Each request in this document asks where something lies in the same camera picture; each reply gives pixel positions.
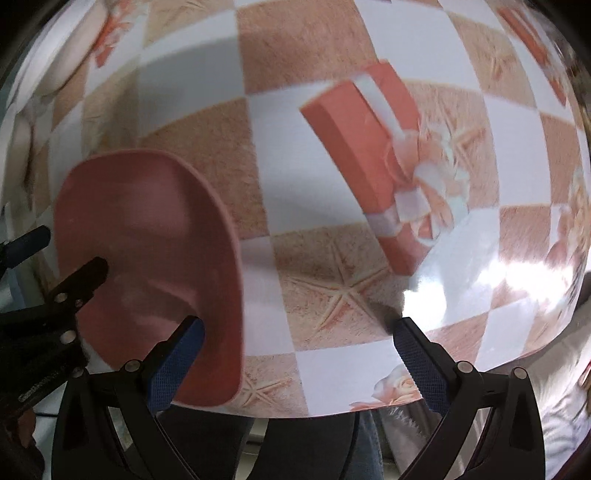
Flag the blue jeans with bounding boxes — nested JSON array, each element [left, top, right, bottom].
[[358, 408, 395, 480]]

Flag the checkered printed tablecloth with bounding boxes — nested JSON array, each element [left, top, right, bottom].
[[0, 0, 591, 418]]

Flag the pink bowl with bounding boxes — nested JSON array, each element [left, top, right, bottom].
[[53, 148, 245, 409]]

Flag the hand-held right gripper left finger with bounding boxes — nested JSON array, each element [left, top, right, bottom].
[[51, 315, 205, 480]]

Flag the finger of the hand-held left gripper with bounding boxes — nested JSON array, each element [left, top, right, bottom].
[[0, 257, 110, 370], [0, 225, 51, 274]]

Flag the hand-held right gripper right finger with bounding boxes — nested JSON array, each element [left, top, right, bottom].
[[392, 316, 550, 480]]

